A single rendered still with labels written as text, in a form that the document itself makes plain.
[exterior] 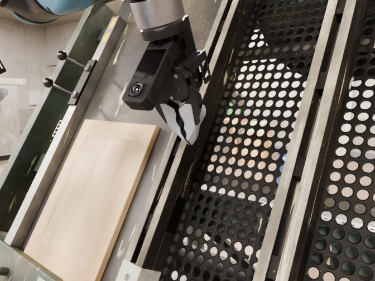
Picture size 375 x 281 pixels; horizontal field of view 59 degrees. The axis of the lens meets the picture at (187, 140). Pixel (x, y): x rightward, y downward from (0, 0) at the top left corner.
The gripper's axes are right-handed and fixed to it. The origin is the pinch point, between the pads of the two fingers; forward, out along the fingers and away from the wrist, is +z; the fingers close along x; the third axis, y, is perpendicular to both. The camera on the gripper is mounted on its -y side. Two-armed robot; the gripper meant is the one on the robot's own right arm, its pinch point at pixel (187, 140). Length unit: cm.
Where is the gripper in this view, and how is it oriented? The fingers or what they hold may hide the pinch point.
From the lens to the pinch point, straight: 58.9
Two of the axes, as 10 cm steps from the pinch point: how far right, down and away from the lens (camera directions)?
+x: -8.5, -0.7, 5.2
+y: 4.7, -5.6, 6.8
